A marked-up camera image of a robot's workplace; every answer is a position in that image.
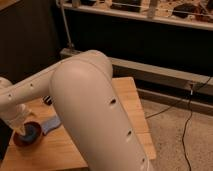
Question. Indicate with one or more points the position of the grey metal floor beam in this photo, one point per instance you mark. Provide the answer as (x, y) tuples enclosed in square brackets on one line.
[(163, 76)]

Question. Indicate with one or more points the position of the brown ceramic cup blue inside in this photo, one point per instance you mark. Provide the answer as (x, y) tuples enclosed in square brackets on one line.
[(32, 133)]

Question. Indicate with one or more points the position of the metal shelf rack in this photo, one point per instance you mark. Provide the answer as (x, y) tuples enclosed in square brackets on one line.
[(100, 24)]

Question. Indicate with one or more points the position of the blue sponge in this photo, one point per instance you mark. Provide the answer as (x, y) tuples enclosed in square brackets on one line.
[(50, 124)]

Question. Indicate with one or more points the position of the black rectangular box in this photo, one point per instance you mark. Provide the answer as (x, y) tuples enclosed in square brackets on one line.
[(47, 100)]

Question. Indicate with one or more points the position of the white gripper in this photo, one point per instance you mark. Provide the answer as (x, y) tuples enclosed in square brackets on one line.
[(15, 117)]

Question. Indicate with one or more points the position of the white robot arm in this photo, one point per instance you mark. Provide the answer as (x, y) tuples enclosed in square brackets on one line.
[(89, 108)]

